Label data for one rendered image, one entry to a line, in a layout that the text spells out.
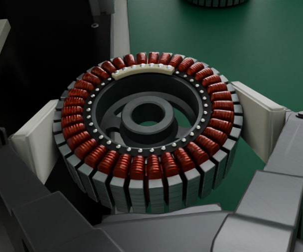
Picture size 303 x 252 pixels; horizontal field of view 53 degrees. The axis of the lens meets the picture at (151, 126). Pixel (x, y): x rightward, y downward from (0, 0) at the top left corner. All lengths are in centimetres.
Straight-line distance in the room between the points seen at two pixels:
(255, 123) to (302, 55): 23
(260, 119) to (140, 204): 7
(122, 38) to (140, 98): 21
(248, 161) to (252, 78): 11
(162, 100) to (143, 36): 21
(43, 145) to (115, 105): 7
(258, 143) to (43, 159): 11
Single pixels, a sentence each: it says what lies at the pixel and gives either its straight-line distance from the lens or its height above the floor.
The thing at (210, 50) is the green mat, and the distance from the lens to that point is 37.
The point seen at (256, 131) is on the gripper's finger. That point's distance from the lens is 17.
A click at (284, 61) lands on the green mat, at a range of 37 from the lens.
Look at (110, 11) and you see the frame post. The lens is 41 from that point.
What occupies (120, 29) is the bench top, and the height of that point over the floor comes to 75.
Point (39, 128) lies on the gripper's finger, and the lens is 16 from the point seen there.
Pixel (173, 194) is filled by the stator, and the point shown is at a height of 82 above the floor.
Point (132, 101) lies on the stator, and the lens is 19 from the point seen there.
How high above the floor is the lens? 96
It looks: 48 degrees down
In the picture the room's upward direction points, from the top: 5 degrees counter-clockwise
